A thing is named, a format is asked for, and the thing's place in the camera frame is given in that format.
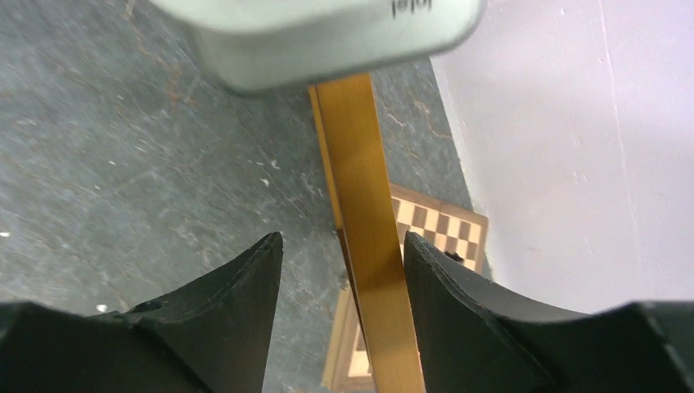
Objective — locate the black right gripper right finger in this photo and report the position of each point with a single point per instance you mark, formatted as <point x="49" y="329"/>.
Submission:
<point x="474" y="335"/>

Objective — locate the wooden chessboard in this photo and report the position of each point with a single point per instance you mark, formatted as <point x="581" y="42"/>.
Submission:
<point x="448" y="227"/>

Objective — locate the black chess piece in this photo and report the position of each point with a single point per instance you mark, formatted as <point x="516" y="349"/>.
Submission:
<point x="454" y="256"/>

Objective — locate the wooden picture frame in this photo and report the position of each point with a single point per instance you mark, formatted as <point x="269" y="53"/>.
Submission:
<point x="349" y="137"/>

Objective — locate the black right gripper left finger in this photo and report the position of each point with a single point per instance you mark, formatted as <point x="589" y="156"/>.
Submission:
<point x="210" y="335"/>

